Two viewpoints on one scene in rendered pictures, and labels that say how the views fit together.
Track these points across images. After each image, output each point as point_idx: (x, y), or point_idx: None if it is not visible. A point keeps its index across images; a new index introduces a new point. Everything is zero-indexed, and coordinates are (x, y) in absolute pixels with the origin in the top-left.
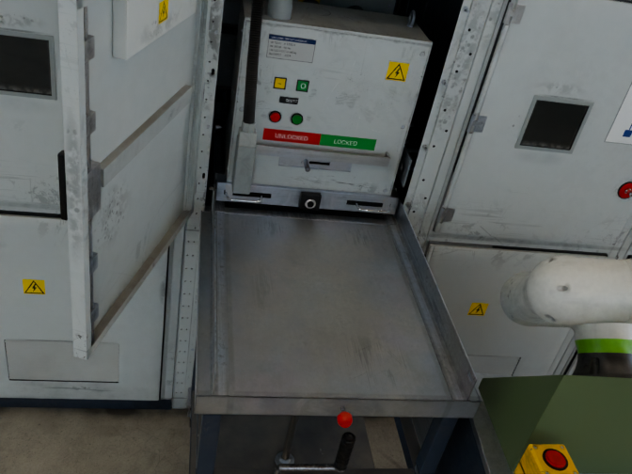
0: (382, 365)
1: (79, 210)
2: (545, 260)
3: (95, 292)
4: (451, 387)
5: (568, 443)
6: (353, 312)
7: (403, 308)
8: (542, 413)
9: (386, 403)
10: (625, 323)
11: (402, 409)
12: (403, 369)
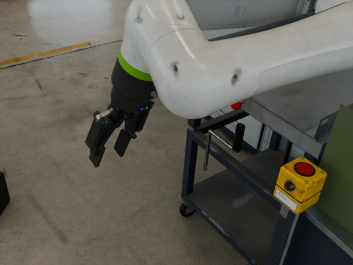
0: (289, 101)
1: None
2: None
3: (190, 5)
4: (314, 129)
5: (349, 193)
6: (313, 82)
7: (352, 98)
8: (327, 143)
9: (265, 112)
10: None
11: (273, 123)
12: (299, 109)
